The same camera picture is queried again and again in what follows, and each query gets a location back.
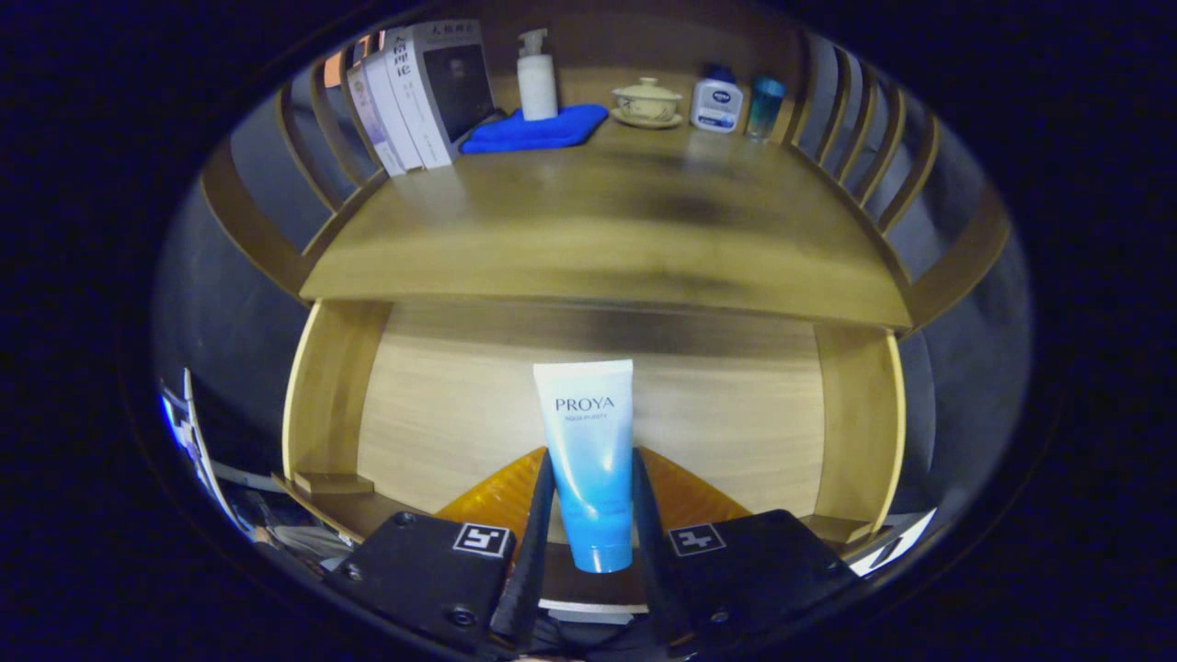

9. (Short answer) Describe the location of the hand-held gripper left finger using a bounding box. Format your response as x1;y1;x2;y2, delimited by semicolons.
322;447;558;658

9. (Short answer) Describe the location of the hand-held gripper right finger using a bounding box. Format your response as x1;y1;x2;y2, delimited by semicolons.
631;447;861;649

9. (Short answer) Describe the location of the blue white cosmetic tube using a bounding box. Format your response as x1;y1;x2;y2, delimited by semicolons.
532;359;636;575

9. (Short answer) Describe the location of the wooden drawer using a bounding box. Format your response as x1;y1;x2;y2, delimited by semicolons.
280;296;907;612

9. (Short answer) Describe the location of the wooden countertop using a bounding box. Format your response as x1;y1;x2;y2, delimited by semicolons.
299;115;913;330

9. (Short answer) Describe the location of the wooden cabinet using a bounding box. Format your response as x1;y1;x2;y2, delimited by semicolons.
198;0;1012;332

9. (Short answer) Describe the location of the blue folded cloth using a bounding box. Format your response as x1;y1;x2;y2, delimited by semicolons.
459;103;611;154

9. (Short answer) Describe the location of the beige lidded teacup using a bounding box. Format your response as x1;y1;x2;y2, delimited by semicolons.
611;77;685;130

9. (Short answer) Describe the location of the white lotion bottle blue cap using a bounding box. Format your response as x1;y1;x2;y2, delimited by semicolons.
690;63;745;135

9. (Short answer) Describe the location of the purple white book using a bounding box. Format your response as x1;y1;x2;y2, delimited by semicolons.
345;63;407;177

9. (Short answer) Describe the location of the thin white book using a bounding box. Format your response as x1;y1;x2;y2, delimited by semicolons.
361;51;426;174

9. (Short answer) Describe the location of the teal bottle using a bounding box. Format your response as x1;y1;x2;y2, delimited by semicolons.
746;76;787;142

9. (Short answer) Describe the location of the white pump bottle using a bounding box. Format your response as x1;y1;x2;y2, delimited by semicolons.
516;28;559;121

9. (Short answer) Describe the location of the white book with dark cover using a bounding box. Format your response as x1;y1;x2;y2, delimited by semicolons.
383;18;497;169

